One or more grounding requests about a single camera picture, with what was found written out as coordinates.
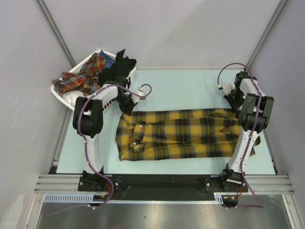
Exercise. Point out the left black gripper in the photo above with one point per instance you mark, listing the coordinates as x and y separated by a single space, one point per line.
128 109

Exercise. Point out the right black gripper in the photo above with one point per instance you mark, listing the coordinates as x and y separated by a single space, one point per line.
235 105

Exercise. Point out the yellow plaid long sleeve shirt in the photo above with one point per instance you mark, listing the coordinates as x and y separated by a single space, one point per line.
177 134

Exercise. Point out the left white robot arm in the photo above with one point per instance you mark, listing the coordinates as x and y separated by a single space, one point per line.
88 122

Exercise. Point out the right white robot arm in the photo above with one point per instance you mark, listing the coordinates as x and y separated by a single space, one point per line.
255 109

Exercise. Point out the black shirt in basket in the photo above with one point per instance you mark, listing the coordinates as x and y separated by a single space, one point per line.
121 66

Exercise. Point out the blue shirt in basket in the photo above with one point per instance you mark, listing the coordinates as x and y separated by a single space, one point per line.
109 61

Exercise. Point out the red plaid shirt in basket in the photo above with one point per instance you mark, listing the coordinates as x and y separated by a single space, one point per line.
85 81

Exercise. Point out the white shirt in basket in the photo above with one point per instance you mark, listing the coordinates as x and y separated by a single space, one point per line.
70 97

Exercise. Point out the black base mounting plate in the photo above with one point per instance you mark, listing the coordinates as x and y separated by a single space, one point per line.
128 187

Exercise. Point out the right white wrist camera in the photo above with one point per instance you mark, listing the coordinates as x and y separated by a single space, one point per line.
226 87

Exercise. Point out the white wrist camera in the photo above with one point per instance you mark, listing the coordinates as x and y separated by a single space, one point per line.
226 87
140 95

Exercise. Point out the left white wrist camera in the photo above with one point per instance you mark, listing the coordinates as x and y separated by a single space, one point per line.
140 95

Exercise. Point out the white slotted cable duct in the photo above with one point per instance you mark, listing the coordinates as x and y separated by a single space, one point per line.
96 199

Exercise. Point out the right corner aluminium post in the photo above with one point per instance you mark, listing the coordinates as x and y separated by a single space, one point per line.
270 25

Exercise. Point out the corner aluminium post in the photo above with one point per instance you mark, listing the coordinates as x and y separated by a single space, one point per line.
55 30
270 25

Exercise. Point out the aluminium frame rail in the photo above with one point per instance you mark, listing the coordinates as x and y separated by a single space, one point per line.
260 184

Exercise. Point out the left corner aluminium post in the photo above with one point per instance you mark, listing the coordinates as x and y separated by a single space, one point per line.
55 30

